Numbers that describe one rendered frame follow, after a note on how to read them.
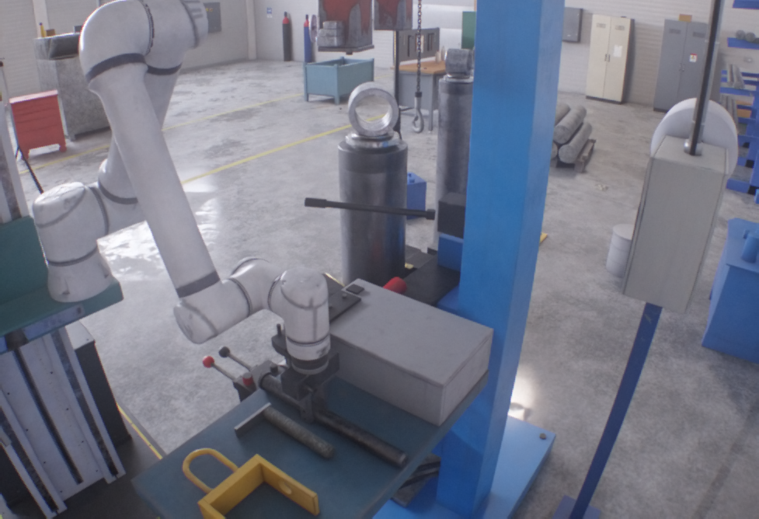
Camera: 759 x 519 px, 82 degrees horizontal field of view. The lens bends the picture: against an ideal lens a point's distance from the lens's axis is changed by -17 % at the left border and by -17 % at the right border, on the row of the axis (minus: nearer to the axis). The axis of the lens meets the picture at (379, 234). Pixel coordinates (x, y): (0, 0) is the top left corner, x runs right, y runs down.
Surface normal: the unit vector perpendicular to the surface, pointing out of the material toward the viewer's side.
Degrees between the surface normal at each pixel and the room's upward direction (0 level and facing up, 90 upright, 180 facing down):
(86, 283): 68
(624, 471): 0
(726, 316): 90
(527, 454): 0
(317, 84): 90
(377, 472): 0
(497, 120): 90
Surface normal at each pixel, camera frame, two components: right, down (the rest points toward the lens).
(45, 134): 0.56, 0.36
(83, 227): 0.80, 0.27
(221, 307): 0.72, -0.17
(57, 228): 0.32, 0.42
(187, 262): 0.37, 0.01
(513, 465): 0.00, -0.90
